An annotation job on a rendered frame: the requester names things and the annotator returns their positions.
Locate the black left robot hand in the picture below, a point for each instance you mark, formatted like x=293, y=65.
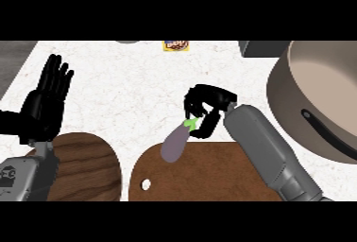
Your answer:
x=45, y=108

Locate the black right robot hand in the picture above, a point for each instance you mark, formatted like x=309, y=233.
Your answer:
x=208, y=97

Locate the purple eggplant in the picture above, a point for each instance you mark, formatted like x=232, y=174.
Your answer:
x=174, y=145

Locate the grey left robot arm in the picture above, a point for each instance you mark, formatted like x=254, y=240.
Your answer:
x=26, y=176

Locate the round dark wooden board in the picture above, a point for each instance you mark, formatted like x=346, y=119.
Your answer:
x=86, y=168

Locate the large beige pot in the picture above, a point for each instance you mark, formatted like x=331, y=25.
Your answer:
x=316, y=100

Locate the brown wooden cutting board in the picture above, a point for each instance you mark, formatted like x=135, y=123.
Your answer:
x=204, y=173

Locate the grey panel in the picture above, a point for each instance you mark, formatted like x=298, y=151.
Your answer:
x=12, y=64

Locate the yellow snack box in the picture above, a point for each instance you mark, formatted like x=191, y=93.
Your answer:
x=176, y=45

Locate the dark grey appliance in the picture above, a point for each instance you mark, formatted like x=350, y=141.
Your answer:
x=263, y=48

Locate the grey round object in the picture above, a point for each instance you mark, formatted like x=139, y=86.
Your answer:
x=127, y=42

